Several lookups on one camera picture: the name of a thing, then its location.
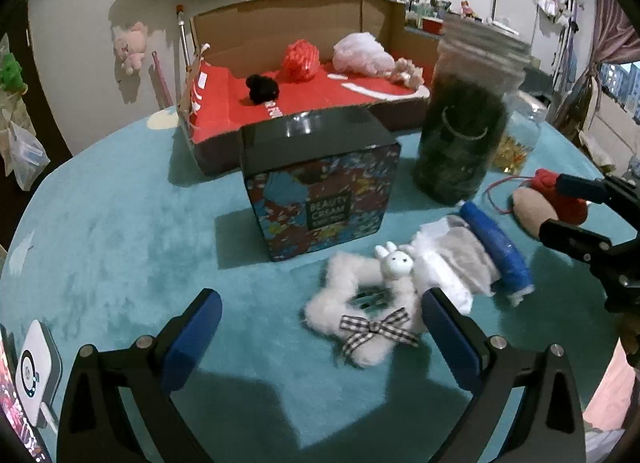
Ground row of cosmetic bottles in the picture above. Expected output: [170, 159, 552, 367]
[390, 0, 493, 29]

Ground white fuzzy hair clip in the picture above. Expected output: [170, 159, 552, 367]
[302, 240, 426, 369]

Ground large glass jar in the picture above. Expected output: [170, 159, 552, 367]
[411, 13, 532, 206]

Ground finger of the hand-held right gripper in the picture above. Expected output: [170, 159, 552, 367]
[557, 173, 640, 206]
[539, 219, 640, 313]

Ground pink pig plush toy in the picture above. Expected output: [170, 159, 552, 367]
[112, 22, 148, 75]

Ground small glass jar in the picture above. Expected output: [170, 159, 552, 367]
[492, 90, 548, 176]

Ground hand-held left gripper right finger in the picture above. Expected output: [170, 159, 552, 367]
[421, 287, 586, 463]

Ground window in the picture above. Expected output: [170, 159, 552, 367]
[600, 60, 640, 124]

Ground white mesh bath loofah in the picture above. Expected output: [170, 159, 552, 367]
[332, 32, 398, 76]

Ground black pompom scrunchie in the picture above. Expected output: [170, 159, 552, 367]
[245, 74, 281, 105]

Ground pink cloth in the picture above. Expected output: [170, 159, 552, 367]
[582, 358, 633, 444]

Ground white square device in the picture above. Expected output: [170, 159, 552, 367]
[15, 319, 63, 430]

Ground pink stick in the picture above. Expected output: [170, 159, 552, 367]
[151, 50, 173, 109]

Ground patterned tin box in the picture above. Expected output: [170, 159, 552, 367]
[240, 110, 402, 264]

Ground metal rod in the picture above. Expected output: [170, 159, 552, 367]
[175, 4, 193, 69]

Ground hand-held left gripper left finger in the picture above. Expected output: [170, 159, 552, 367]
[57, 288, 223, 463]

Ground clear plastic bag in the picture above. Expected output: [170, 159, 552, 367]
[7, 118, 51, 191]

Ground cardboard box with red lining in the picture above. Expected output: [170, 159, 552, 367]
[176, 0, 436, 178]

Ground red knitted plush ball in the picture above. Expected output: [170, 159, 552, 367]
[529, 168, 588, 224]

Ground green plush toy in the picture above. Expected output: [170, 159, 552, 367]
[0, 53, 25, 94]

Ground pink curtain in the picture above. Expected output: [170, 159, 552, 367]
[555, 0, 636, 144]

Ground white grey blue plush toy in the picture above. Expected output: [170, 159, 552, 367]
[410, 216, 501, 315]

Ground red mesh bath loofah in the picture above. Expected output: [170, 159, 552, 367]
[282, 39, 321, 84]

